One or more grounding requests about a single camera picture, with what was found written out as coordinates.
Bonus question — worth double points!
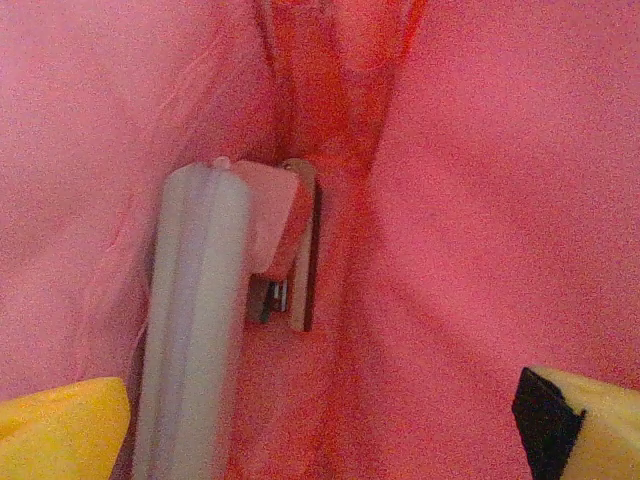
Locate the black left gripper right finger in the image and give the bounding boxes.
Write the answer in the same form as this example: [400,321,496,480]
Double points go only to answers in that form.
[512,366,640,480]

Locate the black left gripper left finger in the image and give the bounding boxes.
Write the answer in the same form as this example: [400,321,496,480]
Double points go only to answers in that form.
[0,377,131,480]

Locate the mint green pencil case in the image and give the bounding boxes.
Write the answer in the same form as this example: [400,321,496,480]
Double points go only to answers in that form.
[129,158,252,480]

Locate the pink backpack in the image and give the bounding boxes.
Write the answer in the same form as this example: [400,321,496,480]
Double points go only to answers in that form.
[0,0,640,480]

